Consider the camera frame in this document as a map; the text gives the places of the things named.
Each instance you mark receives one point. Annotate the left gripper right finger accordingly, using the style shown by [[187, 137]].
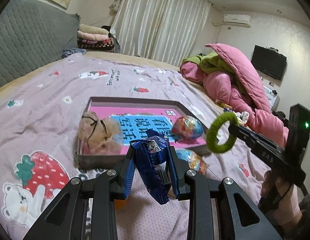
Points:
[[177, 169]]

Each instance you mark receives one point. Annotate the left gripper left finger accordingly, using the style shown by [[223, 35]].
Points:
[[126, 174]]

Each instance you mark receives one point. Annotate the red surprise egg toy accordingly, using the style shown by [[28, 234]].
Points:
[[194, 161]]

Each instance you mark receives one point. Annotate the blue snack packet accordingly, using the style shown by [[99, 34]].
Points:
[[150, 158]]

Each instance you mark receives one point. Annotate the beige organza drawstring pouch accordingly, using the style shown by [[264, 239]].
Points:
[[101, 136]]

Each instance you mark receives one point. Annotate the blue surprise egg toy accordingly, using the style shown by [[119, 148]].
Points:
[[187, 127]]

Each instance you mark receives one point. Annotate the orange mandarin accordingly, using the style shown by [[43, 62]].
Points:
[[119, 204]]

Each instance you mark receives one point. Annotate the person's right hand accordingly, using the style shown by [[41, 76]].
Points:
[[288, 213]]

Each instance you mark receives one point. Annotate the pink and blue book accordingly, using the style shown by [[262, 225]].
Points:
[[136, 120]]

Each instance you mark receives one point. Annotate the grey shallow cardboard tray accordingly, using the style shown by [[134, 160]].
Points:
[[89, 162]]

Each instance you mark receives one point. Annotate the snack pile on bed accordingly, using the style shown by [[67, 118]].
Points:
[[242, 117]]

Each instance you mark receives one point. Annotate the pink quilted duvet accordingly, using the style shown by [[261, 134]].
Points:
[[243, 91]]

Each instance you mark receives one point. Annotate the pink strawberry bear blanket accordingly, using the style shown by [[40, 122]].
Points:
[[38, 139]]

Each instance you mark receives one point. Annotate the green garment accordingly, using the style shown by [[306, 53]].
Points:
[[210, 63]]

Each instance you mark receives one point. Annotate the stack of folded blankets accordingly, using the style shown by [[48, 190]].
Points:
[[97, 39]]

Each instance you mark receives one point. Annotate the white striped curtain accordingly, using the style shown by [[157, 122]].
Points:
[[161, 30]]

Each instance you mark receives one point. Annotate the white air conditioner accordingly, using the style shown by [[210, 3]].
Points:
[[235, 20]]

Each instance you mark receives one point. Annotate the grey quilted headboard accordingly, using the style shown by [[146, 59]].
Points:
[[33, 34]]

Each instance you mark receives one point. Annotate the black wall television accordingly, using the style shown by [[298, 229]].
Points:
[[269, 62]]

